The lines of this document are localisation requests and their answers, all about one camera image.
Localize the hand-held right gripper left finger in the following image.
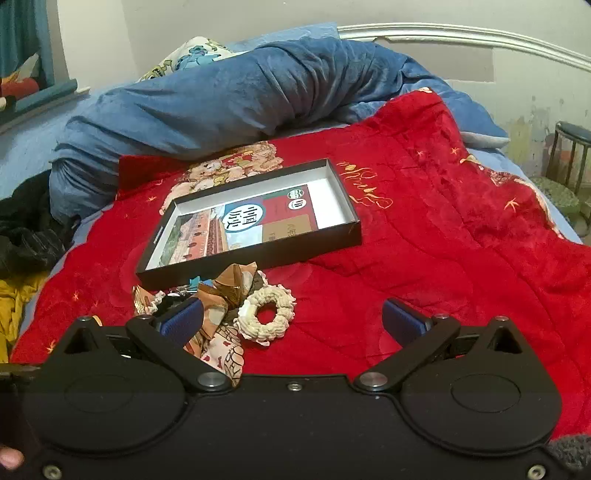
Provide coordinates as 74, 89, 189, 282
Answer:
48, 298, 234, 393

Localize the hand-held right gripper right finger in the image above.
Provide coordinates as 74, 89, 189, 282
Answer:
353, 298, 539, 393

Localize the black scrunchie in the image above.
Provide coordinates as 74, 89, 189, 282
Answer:
157, 287, 200, 317

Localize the cream scrunchie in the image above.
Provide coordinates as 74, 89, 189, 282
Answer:
235, 285, 297, 347

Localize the dark olive scrunchie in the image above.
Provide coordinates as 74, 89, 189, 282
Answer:
245, 270, 269, 298

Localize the black cardboard box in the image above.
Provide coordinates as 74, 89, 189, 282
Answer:
135, 158, 362, 292

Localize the person's left hand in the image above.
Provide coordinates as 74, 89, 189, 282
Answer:
0, 445, 25, 468

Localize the red printed blanket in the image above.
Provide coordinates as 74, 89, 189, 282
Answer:
9, 90, 591, 444

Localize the illustrated book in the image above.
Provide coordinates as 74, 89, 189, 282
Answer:
157, 190, 319, 267

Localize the yellow cloth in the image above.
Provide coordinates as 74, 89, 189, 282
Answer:
0, 272, 49, 365

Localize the black clothing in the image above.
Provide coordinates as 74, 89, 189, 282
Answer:
0, 175, 81, 280

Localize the green patterned cushion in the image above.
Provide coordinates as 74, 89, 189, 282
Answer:
530, 176, 581, 217

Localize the grey knitted cloth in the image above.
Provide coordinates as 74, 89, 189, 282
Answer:
549, 433, 591, 472

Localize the blue duvet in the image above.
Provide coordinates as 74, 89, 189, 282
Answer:
48, 23, 511, 220

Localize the light blue bedsheet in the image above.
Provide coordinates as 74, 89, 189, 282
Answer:
0, 88, 583, 352

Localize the dark metal chair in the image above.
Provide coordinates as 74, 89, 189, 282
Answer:
542, 121, 591, 241

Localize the cartoon printed pillow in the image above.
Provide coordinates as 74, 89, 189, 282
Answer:
139, 36, 252, 83

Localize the white bed headboard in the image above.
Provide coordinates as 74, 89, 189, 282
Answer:
337, 24, 591, 75

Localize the teal framed wall picture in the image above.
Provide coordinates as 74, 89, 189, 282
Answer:
0, 0, 79, 125

